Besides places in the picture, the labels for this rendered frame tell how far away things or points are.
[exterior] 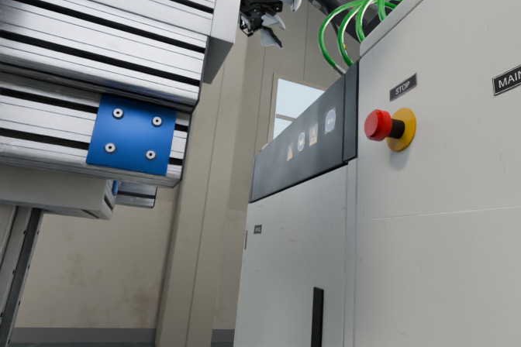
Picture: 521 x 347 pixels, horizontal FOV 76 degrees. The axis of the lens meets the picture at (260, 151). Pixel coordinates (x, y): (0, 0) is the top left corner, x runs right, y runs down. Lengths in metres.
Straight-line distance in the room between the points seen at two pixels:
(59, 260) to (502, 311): 2.38
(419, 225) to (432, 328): 0.09
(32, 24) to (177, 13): 0.16
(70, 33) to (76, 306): 2.20
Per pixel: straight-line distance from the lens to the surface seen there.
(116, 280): 2.49
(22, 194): 0.53
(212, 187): 2.28
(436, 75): 0.40
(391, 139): 0.43
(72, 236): 2.49
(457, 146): 0.36
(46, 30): 0.44
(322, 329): 0.57
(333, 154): 0.57
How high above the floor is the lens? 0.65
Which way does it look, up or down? 16 degrees up
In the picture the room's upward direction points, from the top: 6 degrees clockwise
